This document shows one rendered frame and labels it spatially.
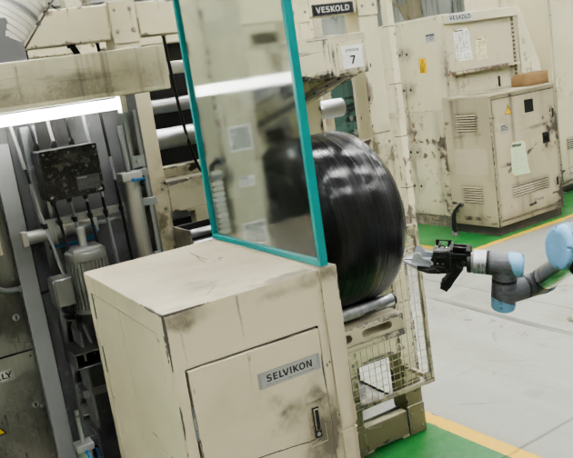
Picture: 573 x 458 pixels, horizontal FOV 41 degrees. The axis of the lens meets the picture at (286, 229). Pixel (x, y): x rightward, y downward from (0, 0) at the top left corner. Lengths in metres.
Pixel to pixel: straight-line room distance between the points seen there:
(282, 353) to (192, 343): 0.20
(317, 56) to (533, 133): 4.73
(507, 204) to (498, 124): 0.71
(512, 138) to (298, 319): 5.59
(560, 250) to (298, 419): 0.84
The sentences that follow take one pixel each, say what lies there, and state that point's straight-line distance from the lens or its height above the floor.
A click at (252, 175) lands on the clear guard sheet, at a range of 1.80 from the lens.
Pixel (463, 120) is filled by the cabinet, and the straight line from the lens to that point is 7.05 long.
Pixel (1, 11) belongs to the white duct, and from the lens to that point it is 2.39.
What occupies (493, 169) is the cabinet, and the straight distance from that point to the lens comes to 6.91.
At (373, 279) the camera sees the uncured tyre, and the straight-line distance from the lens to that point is 2.38.
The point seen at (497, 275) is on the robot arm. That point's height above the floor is 0.99.
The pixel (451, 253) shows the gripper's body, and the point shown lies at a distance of 2.39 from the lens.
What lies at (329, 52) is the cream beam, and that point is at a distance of 2.76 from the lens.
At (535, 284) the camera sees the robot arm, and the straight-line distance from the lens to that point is 2.48.
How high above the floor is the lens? 1.67
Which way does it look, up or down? 11 degrees down
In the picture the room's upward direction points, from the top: 8 degrees counter-clockwise
